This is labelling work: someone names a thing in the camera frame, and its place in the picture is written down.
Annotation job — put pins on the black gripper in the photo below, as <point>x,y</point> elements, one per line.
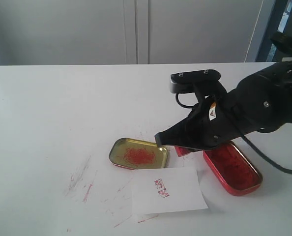
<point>213,122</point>

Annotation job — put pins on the red stamp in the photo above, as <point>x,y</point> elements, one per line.
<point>181,151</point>

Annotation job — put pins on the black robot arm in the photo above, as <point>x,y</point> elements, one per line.
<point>260,102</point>

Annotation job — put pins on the red ink pad tin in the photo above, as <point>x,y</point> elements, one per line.
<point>233,169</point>

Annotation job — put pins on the gold tin lid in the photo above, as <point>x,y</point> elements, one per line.
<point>138,154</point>

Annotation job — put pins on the white paper sheet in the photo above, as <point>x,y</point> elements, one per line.
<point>166,190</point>

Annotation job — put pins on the white cabinet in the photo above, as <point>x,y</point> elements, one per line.
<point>55,32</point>

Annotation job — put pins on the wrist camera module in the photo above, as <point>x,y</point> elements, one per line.
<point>183,82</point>

